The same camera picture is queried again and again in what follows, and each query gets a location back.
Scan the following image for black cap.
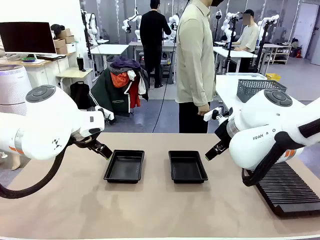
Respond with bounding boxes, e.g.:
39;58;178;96
50;23;66;38

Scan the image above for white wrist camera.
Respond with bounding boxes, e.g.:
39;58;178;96
94;105;115;121
203;106;224;122

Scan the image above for black equipment stand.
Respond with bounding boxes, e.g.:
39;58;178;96
254;20;270;74
224;14;238;74

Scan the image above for black backpack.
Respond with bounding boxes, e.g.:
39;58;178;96
69;80;92;111

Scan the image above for purple garment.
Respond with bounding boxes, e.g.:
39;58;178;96
109;55;142;75

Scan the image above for black keyboard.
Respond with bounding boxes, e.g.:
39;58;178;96
36;54;67;61

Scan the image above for yellow plastic bin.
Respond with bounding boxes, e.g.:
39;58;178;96
265;72;282;83

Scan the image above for grey plastic mesh basket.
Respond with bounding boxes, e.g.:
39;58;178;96
236;78;288;104

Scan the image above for grey door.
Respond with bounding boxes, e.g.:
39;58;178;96
293;1;314;53

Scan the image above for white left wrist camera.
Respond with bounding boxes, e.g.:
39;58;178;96
94;105;115;121

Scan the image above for black slotted board rack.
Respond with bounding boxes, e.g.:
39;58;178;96
246;161;320;218

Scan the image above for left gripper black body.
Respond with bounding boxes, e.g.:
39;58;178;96
71;132;101;150

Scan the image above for red garment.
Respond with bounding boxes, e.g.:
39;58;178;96
128;77;142;109

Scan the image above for white cabinet with wooden top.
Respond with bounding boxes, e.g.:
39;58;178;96
0;51;77;89

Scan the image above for metal shelf rack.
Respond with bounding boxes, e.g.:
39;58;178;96
270;43;293;65

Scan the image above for person in beige shirt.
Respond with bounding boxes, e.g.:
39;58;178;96
175;0;226;134

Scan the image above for black ESD tray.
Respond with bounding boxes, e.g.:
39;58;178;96
168;150;209;184
103;149;146;184

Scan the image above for orange garment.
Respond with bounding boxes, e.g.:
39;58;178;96
110;72;130;89

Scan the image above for person in black clothes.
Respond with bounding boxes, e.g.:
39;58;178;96
139;0;173;89

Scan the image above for small wooden side table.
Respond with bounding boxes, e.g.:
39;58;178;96
56;66;94;96

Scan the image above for white rounded table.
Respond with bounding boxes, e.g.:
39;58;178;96
215;73;268;113

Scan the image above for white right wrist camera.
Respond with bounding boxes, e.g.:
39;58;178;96
203;106;224;122

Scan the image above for black tumbler with straw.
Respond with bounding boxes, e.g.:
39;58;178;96
76;53;86;72

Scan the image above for mannequin leg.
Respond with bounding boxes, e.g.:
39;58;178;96
10;151;22;171

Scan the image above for white background table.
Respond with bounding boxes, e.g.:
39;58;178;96
128;40;177;61
212;45;259;74
89;43;130;76

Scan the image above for person's right hand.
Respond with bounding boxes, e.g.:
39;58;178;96
197;103;211;117

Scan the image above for dark green jacket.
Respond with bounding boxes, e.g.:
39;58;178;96
88;67;150;125

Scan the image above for clear plastic box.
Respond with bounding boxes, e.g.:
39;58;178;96
225;72;268;81

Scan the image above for hanging black cable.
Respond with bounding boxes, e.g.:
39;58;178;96
151;0;191;134

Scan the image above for white cloth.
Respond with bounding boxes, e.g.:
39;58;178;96
126;69;147;96

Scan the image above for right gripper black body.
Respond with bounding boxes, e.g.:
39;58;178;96
214;117;235;151

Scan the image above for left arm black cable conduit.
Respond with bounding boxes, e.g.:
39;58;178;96
0;132;101;200

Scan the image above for person with black cap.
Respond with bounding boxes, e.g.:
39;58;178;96
231;9;260;74

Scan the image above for black computer monitor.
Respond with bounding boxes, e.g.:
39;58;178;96
0;21;57;55

